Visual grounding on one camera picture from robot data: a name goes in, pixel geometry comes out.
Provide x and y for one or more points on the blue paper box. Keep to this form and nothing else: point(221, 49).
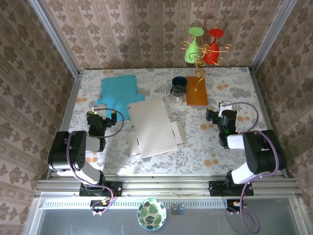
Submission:
point(117, 90)

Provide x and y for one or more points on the white paper box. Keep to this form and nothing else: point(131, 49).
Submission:
point(154, 127)

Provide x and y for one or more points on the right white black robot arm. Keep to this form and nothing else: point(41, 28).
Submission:
point(259, 156)

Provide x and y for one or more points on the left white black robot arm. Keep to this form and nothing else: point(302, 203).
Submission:
point(75, 151)

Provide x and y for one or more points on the glass jar with sugar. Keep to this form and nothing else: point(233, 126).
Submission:
point(177, 98)

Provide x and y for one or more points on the dark blue cup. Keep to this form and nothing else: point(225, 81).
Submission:
point(179, 82)

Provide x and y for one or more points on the red wine glass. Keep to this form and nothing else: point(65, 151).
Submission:
point(211, 57)

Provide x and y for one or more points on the green wine glass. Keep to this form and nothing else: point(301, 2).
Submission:
point(192, 52)

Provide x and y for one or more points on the small blue object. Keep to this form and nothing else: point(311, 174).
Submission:
point(181, 209)

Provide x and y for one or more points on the small dark grey object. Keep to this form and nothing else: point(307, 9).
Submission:
point(174, 209)

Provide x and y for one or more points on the leaf pattern bowl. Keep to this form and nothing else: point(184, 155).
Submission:
point(151, 214)

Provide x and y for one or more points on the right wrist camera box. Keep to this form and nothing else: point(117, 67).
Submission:
point(225, 107)

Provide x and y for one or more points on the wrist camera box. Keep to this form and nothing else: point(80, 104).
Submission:
point(100, 109)
point(225, 107)

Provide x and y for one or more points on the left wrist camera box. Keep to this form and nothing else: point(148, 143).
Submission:
point(100, 109)

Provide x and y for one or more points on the aluminium side rail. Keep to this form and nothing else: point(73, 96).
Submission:
point(71, 98)
point(261, 98)

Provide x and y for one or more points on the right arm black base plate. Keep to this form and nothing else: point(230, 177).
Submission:
point(215, 188)

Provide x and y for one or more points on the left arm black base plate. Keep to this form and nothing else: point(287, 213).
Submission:
point(116, 188)

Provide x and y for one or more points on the aluminium frame post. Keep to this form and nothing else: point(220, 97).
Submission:
point(272, 36)
point(58, 41)

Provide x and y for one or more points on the aluminium front rail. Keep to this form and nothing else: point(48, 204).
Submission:
point(166, 186)

